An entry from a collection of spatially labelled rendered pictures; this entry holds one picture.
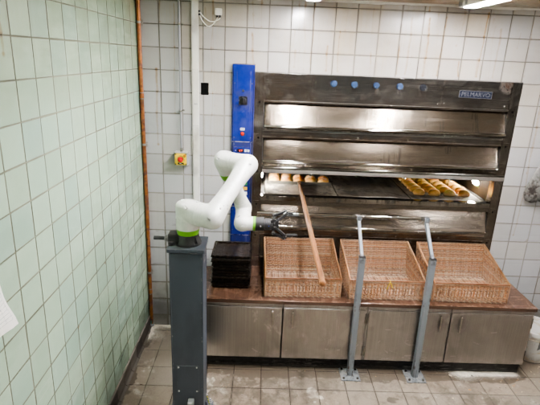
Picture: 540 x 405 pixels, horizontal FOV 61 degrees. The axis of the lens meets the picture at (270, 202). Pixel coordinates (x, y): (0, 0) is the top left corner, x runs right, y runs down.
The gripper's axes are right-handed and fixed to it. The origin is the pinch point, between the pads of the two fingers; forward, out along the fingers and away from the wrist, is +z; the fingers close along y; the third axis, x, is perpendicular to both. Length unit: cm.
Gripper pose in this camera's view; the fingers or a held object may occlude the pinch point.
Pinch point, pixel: (296, 225)
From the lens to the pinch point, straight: 297.1
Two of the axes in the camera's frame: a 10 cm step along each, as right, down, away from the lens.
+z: 10.0, 0.4, 0.2
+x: 0.1, 2.9, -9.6
